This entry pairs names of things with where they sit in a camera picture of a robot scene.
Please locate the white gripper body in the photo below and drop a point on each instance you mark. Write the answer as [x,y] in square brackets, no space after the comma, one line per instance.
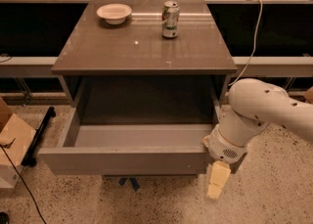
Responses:
[222,147]

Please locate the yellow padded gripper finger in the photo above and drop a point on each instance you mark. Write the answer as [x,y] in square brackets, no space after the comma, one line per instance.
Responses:
[218,176]

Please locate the grey top drawer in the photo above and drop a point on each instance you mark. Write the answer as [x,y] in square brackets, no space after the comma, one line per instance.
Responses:
[132,126]

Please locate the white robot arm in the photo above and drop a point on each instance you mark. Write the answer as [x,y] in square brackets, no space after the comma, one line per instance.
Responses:
[254,105]

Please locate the grey drawer cabinet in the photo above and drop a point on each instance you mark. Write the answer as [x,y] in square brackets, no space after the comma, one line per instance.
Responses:
[137,47]

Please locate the green and white soda can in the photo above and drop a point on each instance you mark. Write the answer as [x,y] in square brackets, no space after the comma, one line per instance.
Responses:
[170,17]

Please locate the white paper bowl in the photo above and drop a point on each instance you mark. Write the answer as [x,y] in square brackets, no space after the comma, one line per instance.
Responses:
[114,13]

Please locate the black stand leg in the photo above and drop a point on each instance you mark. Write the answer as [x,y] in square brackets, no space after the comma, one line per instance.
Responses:
[29,158]

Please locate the cardboard box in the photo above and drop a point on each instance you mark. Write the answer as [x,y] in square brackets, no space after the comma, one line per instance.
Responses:
[16,135]

